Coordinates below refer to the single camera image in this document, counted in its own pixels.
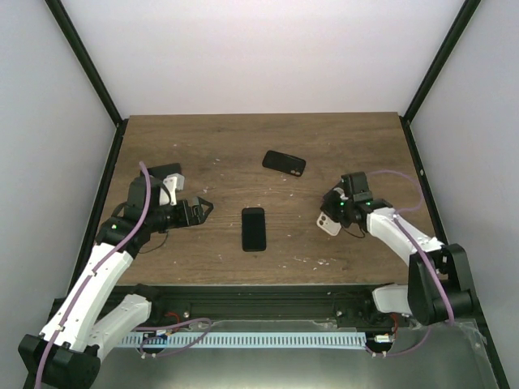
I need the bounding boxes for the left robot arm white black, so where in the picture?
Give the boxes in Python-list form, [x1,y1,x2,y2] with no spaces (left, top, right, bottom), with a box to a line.
[18,173,214,388]

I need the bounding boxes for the purple cable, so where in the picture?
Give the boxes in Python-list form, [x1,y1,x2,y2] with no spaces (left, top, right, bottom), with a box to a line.
[32,160,214,389]
[368,169,457,357]

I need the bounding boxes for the black phone case top centre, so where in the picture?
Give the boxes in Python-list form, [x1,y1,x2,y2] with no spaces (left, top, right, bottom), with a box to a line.
[262,150,307,177]

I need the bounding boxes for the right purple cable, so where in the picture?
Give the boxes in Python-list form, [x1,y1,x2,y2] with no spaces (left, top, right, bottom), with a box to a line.
[368,169,457,357]

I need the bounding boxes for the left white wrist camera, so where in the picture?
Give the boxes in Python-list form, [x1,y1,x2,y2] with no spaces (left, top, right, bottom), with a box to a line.
[160,173,185,206]

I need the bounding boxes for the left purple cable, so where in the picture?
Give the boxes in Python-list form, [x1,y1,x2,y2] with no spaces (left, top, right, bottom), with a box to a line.
[32,160,214,389]

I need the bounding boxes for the black aluminium frame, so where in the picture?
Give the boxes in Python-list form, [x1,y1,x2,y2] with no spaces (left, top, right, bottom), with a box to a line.
[24,0,519,389]

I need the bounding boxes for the light blue slotted cable duct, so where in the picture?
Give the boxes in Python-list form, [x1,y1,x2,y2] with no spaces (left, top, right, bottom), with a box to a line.
[117,332,367,350]

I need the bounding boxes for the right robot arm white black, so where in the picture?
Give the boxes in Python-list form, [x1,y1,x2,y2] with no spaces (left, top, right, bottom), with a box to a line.
[316,172,479,327]

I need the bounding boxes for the white phone case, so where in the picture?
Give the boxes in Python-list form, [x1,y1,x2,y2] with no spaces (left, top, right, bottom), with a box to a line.
[316,212,342,237]

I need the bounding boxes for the blue smartphone black screen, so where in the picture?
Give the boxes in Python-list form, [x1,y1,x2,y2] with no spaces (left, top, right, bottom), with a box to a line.
[242,207,267,252]

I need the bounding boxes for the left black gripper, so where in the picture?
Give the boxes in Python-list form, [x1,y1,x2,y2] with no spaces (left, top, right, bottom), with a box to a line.
[148,198,214,233]

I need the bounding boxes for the black phone upper left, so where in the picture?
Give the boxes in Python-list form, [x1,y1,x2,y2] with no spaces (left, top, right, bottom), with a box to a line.
[148,163,182,180]

